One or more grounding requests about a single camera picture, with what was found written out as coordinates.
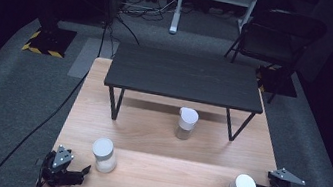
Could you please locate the bundle of floor cables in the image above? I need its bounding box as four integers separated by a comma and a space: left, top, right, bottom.
113, 0, 178, 51

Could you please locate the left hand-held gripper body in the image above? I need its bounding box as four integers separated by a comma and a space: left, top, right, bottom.
37, 142, 90, 187

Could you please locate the black chair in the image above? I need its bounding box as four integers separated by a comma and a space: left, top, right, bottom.
218, 2, 330, 111

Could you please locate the black shelf with metal legs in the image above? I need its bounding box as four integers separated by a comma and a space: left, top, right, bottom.
97, 40, 271, 146

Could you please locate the black yellow-striped base plate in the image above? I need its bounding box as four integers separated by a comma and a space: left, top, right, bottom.
20, 22, 78, 60
253, 64, 301, 99

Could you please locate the round-lid white-capped spice jar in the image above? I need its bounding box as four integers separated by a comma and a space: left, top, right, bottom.
87, 135, 122, 176

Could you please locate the long black floor cable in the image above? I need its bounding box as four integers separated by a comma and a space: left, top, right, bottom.
0, 6, 110, 187

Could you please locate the grey floor mat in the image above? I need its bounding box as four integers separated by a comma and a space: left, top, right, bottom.
66, 34, 120, 84

